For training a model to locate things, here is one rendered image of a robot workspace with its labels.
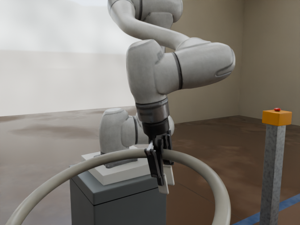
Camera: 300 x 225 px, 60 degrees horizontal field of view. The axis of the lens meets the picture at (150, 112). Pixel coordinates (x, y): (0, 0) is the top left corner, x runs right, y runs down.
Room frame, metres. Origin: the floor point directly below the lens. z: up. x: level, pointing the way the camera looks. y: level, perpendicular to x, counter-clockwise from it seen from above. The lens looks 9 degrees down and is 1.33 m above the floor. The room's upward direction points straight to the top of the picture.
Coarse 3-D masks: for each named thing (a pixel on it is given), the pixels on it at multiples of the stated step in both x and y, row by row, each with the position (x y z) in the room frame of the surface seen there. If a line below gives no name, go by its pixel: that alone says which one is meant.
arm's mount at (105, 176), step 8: (96, 152) 1.45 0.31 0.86; (144, 160) 1.32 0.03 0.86; (96, 168) 1.22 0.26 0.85; (104, 168) 1.22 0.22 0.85; (112, 168) 1.22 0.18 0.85; (120, 168) 1.22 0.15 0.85; (128, 168) 1.22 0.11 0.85; (136, 168) 1.23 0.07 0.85; (144, 168) 1.26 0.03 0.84; (96, 176) 1.21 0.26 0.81; (104, 176) 1.14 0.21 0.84; (112, 176) 1.16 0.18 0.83; (120, 176) 1.18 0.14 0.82; (128, 176) 1.21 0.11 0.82; (136, 176) 1.23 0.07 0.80; (104, 184) 1.14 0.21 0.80
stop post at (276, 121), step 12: (264, 120) 1.59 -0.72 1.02; (276, 120) 1.52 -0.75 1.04; (288, 120) 1.55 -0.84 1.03; (276, 132) 1.54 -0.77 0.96; (276, 144) 1.53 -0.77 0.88; (264, 156) 1.60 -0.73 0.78; (276, 156) 1.54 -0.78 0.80; (264, 168) 1.59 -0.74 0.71; (276, 168) 1.54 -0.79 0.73; (264, 180) 1.59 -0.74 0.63; (276, 180) 1.55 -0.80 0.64; (264, 192) 1.58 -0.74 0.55; (276, 192) 1.55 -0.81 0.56; (264, 204) 1.58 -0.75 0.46; (276, 204) 1.56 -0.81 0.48; (264, 216) 1.57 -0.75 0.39; (276, 216) 1.56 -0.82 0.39
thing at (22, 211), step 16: (96, 160) 0.74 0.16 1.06; (112, 160) 0.75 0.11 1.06; (176, 160) 0.69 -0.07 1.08; (192, 160) 0.65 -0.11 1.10; (64, 176) 0.68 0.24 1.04; (208, 176) 0.57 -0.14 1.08; (32, 192) 0.62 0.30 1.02; (48, 192) 0.64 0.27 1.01; (224, 192) 0.50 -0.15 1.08; (32, 208) 0.58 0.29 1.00; (224, 208) 0.46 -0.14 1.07; (16, 224) 0.52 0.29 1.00; (224, 224) 0.42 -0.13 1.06
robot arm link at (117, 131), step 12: (120, 108) 1.33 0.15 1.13; (108, 120) 1.26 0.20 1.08; (120, 120) 1.27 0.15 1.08; (132, 120) 1.31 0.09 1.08; (108, 132) 1.26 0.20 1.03; (120, 132) 1.26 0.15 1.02; (132, 132) 1.28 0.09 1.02; (108, 144) 1.26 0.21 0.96; (120, 144) 1.27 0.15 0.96; (132, 144) 1.30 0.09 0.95
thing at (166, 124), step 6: (144, 126) 0.70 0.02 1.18; (150, 126) 0.68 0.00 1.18; (156, 126) 0.68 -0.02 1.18; (162, 126) 0.69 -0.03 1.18; (168, 126) 0.71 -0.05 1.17; (144, 132) 0.71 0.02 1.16; (150, 132) 0.69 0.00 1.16; (156, 132) 0.68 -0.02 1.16; (162, 132) 0.69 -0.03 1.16; (150, 138) 0.69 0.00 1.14; (156, 138) 0.70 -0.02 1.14; (162, 138) 0.73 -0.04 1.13; (156, 144) 0.69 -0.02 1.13
